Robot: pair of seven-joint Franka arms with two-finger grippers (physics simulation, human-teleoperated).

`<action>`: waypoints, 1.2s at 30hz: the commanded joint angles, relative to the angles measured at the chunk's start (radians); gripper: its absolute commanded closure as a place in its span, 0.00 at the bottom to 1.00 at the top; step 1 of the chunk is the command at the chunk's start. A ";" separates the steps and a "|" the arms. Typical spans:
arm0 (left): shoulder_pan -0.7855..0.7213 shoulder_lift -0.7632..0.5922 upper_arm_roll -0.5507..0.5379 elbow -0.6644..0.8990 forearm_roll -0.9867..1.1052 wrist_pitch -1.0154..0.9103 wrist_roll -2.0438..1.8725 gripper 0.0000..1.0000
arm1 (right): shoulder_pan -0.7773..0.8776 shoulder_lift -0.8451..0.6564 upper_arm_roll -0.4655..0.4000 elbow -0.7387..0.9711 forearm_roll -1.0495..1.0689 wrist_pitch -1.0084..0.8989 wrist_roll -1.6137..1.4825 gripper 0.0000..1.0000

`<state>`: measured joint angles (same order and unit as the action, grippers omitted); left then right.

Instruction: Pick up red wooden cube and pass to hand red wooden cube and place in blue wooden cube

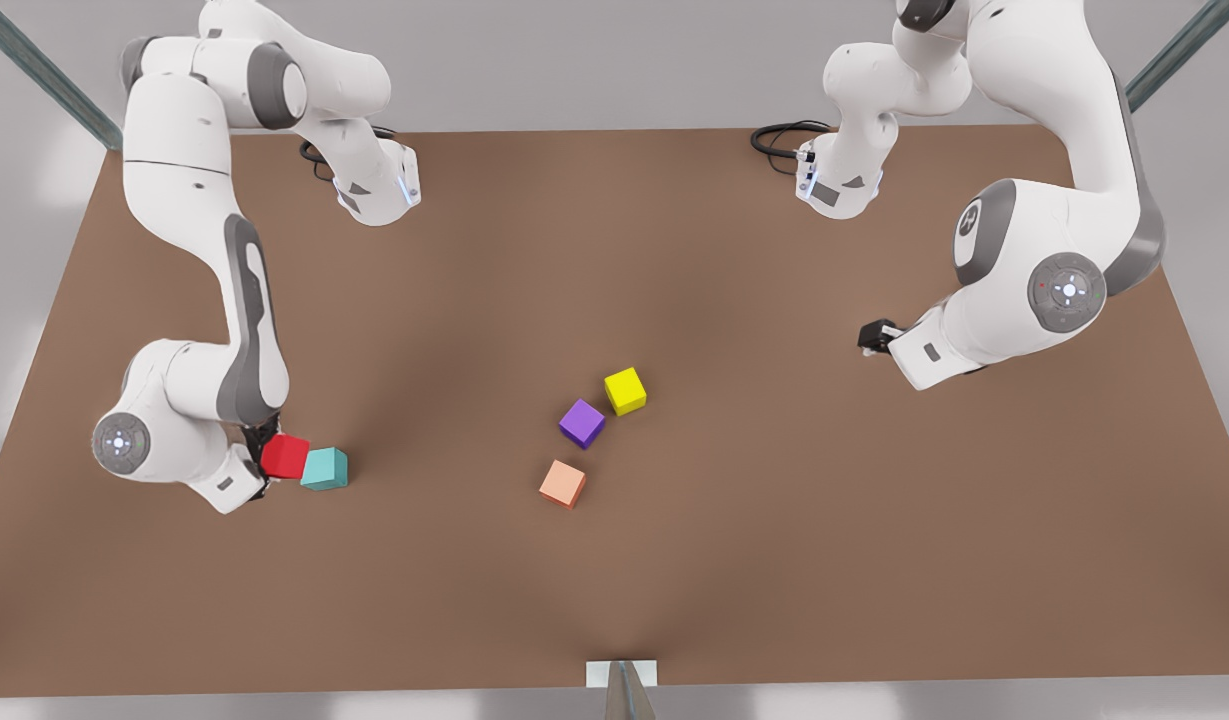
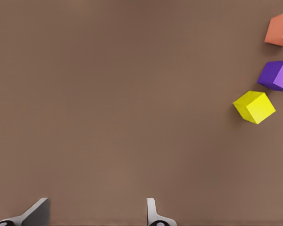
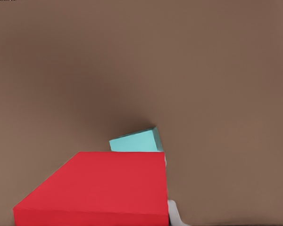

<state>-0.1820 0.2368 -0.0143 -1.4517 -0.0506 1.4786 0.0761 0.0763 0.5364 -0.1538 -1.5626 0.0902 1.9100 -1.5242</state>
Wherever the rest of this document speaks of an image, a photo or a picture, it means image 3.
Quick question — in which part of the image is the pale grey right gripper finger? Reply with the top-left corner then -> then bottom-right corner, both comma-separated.
164,155 -> 188,226

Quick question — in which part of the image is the red wooden cube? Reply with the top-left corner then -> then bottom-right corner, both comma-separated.
12,151 -> 170,226

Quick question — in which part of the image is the blue wooden cube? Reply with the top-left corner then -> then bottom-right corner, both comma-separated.
108,126 -> 165,153

